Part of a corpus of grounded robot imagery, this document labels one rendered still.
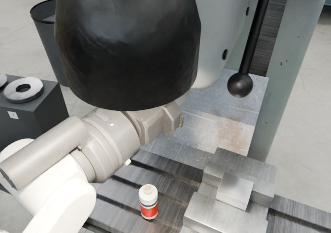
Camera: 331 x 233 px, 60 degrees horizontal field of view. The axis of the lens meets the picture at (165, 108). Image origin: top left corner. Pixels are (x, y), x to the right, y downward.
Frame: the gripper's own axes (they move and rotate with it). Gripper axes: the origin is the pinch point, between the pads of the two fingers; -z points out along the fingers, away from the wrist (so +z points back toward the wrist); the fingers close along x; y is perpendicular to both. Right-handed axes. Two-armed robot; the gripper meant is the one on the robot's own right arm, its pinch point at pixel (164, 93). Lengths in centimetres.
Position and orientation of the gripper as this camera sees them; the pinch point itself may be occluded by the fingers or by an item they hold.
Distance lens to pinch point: 48.5
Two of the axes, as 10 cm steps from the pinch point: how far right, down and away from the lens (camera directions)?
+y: -0.1, 7.5, 6.6
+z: -6.2, 5.2, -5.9
